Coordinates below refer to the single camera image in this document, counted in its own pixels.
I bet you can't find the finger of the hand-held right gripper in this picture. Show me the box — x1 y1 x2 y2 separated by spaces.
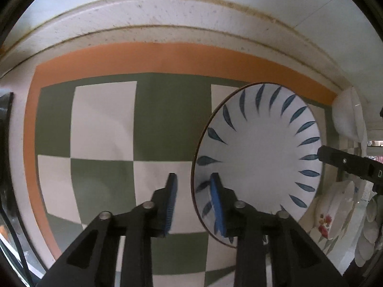
317 145 383 192

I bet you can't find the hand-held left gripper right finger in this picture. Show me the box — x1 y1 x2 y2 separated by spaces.
209 172 349 287

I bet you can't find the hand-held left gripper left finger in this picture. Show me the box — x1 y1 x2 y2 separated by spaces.
39 172 178 287

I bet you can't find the white plate blue leaf pattern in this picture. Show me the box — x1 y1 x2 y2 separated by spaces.
191 82 325 248

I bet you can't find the stack of white small dishes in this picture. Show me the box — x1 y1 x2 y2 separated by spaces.
354 196 379 268

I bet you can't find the green white checkered mat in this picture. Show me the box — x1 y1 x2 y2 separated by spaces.
23 42 360 287

